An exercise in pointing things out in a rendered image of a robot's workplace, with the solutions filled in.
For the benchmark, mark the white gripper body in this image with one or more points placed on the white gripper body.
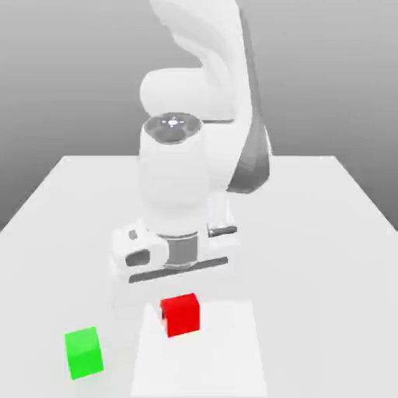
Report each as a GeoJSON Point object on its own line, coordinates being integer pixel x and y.
{"type": "Point", "coordinates": [180, 281]}

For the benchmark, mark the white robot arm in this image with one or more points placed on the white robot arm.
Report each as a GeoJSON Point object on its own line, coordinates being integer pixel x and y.
{"type": "Point", "coordinates": [172, 174]}

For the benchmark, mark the small red cube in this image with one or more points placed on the small red cube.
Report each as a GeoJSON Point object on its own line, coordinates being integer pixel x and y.
{"type": "Point", "coordinates": [182, 315]}

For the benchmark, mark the small green cube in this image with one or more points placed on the small green cube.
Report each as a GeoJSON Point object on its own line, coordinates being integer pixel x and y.
{"type": "Point", "coordinates": [84, 353]}

